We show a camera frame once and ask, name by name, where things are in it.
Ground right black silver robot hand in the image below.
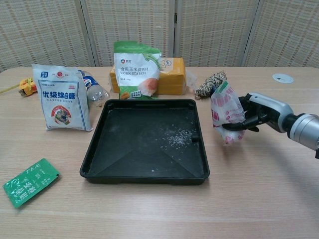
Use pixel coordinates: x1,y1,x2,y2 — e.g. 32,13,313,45
221,92,294,133

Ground pink white seasoning bag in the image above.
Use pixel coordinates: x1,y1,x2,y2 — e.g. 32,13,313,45
210,80,246,146

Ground black square plastic tray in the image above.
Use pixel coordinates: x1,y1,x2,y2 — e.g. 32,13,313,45
79,99,210,186

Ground green white corn starch bag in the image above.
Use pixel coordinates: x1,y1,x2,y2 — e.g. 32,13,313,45
113,40,162,100

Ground white blue sugar bag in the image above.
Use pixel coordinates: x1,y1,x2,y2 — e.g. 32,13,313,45
31,64,93,132

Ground white round table grommet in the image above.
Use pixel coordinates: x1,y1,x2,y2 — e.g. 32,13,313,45
272,73,295,84

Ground clear plastic wrapper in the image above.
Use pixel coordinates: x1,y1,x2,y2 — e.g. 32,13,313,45
185,69,199,94

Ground white granules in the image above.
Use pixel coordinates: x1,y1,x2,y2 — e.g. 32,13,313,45
159,119,198,150

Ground orange yellow wrapped package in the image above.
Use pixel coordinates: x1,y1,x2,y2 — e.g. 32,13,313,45
109,57,187,96

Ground empty Pepsi plastic bottle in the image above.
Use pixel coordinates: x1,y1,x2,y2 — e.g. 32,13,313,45
77,70,111,108

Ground woven folding screen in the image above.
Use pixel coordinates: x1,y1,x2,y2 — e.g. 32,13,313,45
0,0,319,73

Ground yellow tape measure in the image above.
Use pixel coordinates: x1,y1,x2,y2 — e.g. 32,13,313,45
0,77,37,97

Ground green flat sachet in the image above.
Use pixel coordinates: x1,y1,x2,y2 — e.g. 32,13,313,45
2,158,61,209

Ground braided rope bundle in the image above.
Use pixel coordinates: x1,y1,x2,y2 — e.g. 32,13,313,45
194,70,228,101

